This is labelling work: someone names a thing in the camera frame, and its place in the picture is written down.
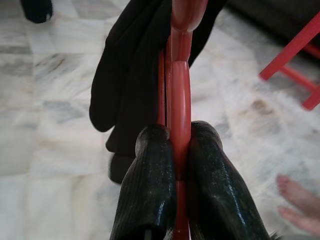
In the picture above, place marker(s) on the bare human foot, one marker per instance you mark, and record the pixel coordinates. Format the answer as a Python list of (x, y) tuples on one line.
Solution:
[(302, 220), (300, 197)]

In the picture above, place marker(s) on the black garment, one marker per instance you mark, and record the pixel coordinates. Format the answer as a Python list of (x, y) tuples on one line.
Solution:
[(120, 75)]

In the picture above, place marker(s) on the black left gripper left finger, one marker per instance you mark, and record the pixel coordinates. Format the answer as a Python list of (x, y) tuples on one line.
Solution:
[(150, 187)]

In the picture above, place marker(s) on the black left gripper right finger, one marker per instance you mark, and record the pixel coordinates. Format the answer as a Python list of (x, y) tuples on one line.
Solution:
[(212, 187)]

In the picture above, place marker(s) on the red plastic hanger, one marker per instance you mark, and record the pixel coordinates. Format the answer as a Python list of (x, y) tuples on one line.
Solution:
[(178, 95)]

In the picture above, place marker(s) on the red plastic stool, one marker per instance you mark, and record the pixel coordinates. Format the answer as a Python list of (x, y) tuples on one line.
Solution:
[(287, 53)]

